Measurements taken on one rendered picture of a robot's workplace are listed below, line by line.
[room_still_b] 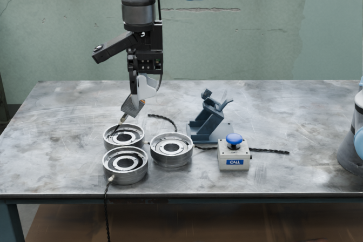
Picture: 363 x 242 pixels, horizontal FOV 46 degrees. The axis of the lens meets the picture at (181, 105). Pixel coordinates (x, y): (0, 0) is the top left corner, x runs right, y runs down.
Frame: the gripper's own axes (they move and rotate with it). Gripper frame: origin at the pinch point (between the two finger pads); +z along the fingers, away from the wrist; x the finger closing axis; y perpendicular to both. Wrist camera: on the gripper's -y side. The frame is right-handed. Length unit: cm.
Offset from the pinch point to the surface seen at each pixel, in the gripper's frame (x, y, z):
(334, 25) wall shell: 153, 107, 30
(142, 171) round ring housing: -14.6, 2.1, 10.4
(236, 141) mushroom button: -9.4, 23.9, 6.1
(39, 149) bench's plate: -0.9, -25.0, 13.1
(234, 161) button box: -11.1, 23.5, 10.5
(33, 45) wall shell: 157, -74, 41
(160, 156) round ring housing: -9.6, 6.1, 9.8
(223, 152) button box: -10.2, 20.9, 8.6
